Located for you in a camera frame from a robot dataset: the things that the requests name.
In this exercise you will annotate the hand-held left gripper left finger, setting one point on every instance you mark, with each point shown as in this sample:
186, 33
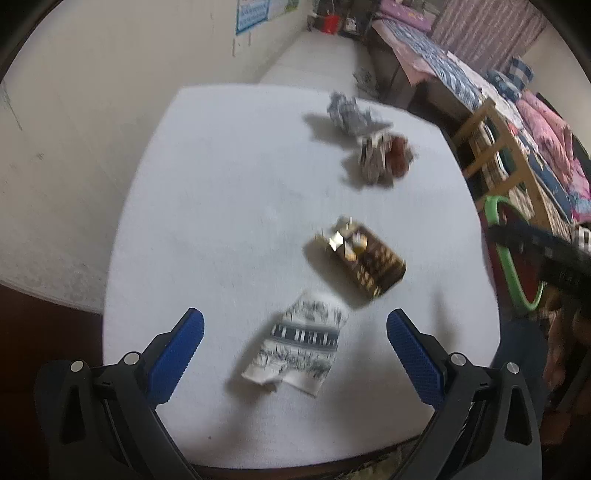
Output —
178, 355

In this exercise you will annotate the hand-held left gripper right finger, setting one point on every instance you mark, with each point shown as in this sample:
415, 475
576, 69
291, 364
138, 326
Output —
415, 360

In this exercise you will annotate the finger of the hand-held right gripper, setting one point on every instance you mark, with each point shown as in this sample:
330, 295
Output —
517, 237

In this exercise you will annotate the white printed packet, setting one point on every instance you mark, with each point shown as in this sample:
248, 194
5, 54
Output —
300, 341

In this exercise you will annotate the person's right hand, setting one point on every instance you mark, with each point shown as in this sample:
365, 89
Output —
556, 355

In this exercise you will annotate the dark blue cartoon blanket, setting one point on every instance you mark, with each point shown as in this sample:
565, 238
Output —
549, 180

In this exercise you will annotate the gold brown patterned box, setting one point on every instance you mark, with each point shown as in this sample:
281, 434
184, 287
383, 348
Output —
369, 263

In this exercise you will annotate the pink quilt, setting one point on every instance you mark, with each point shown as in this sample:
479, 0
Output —
551, 134

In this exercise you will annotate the striped crumpled paper ball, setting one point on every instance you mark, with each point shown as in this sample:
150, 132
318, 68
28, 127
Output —
374, 161

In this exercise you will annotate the blue plaid pillow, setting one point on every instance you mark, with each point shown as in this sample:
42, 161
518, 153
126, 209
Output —
521, 70

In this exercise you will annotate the bed with blue plaid blanket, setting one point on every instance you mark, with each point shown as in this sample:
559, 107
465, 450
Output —
425, 60

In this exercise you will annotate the pink patterned curtain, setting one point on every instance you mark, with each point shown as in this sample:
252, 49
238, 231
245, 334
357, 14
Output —
489, 32

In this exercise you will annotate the grey crumpled paper ball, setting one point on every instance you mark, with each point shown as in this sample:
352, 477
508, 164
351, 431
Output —
348, 110

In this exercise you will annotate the pair of grey shoes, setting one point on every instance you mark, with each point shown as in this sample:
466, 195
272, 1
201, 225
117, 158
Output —
366, 81

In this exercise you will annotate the purple pillow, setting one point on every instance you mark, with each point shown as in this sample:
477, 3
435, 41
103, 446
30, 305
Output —
406, 11

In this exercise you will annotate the dark desk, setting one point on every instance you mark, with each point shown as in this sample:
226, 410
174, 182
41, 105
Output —
351, 25

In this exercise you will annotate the red container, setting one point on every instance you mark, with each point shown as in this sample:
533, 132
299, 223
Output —
329, 23

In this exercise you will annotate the blue green wall poster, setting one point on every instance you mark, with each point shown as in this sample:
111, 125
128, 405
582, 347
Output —
284, 4

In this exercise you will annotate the large blue wall poster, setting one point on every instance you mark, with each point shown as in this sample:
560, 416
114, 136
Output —
251, 14

